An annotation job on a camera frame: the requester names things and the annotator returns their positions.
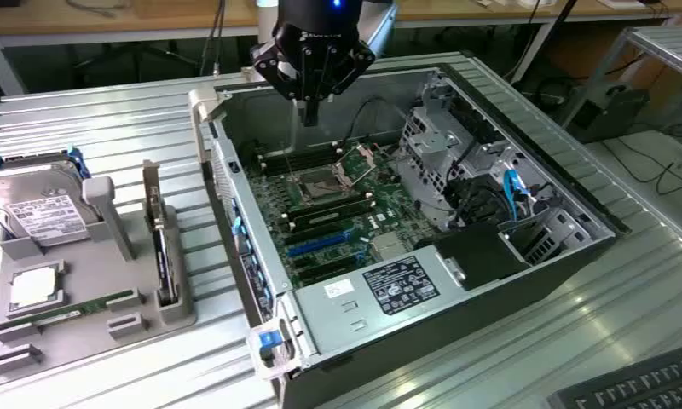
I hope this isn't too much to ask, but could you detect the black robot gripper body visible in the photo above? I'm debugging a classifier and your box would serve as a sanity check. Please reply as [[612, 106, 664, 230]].
[[274, 0, 368, 59]]

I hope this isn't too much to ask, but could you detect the black RAM slot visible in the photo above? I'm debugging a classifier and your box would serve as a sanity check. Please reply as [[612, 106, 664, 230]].
[[256, 142, 345, 174]]

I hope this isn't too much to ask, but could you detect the metal disk bay cage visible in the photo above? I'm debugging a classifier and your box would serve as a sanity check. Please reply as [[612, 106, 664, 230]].
[[396, 80, 509, 231]]

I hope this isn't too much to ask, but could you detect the metal socket cover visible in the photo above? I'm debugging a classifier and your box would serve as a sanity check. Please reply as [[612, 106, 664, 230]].
[[333, 143, 378, 189]]

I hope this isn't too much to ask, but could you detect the wooden desk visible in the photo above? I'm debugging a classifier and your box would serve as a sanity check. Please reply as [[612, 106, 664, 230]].
[[0, 0, 682, 95]]

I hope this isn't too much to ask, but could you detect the CPU socket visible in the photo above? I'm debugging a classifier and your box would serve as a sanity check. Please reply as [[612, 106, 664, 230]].
[[296, 170, 348, 202]]

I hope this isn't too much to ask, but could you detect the green motherboard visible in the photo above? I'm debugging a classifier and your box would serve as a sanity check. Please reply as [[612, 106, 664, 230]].
[[242, 140, 440, 287]]

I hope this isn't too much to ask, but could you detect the installed RAM stick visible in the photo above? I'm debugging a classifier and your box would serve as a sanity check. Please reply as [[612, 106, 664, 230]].
[[282, 199, 374, 230]]

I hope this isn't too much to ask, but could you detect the open black PC case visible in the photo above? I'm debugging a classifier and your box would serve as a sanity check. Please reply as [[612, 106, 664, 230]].
[[187, 50, 631, 409]]

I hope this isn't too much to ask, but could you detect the blue disk caddy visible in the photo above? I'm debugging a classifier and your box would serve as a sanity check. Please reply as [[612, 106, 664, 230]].
[[0, 144, 95, 182]]

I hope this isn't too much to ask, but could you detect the blue expansion slot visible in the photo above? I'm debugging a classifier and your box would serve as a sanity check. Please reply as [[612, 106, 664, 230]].
[[285, 232, 350, 257]]

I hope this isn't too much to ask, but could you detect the silver chipset heatsink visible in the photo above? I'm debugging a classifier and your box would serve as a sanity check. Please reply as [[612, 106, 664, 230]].
[[370, 235, 410, 262]]

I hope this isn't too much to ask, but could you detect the black expansion slot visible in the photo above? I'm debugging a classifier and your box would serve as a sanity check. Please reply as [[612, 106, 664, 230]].
[[292, 254, 365, 285]]

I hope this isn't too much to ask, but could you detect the black box on floor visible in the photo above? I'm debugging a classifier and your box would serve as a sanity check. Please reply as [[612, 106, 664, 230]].
[[567, 84, 651, 144]]

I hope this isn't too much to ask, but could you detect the black plastic air shroud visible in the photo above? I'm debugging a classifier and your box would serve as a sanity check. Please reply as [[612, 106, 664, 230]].
[[413, 222, 531, 292]]

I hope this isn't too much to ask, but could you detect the silver hard disk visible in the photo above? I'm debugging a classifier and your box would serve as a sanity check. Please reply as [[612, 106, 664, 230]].
[[0, 163, 103, 249]]

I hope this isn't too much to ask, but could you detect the metal slat side table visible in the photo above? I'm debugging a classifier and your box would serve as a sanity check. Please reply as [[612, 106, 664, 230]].
[[555, 25, 682, 129]]

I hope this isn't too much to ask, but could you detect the grey power supply unit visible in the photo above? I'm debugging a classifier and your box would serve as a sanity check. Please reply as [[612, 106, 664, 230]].
[[292, 245, 468, 357]]

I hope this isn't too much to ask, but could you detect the grey parts rack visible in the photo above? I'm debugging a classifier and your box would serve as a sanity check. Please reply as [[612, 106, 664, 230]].
[[0, 176, 197, 387]]

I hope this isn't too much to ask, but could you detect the green RAM stick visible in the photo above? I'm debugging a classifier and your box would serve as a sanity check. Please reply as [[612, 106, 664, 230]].
[[0, 289, 134, 331]]

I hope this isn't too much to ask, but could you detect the silver CPU chip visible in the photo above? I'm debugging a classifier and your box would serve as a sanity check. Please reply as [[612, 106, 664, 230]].
[[7, 268, 61, 306]]

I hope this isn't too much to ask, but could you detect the black computer keyboard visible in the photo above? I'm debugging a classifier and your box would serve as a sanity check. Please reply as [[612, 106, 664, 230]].
[[547, 351, 682, 409]]

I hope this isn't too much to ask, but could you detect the black wire in case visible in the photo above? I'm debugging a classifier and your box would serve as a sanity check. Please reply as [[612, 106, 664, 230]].
[[344, 96, 401, 144]]

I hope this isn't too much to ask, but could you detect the hanging black cable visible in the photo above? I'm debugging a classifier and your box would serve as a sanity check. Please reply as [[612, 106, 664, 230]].
[[202, 0, 228, 78]]

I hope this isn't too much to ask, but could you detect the black coiled cable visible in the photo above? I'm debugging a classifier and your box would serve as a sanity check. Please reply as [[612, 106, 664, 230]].
[[537, 78, 571, 108]]

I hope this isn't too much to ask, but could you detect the black power wire bundle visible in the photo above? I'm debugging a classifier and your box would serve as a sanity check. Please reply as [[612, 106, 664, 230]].
[[445, 176, 516, 227]]

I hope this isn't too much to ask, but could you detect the blue data wire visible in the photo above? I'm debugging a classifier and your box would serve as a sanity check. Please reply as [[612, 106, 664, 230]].
[[501, 169, 527, 223]]

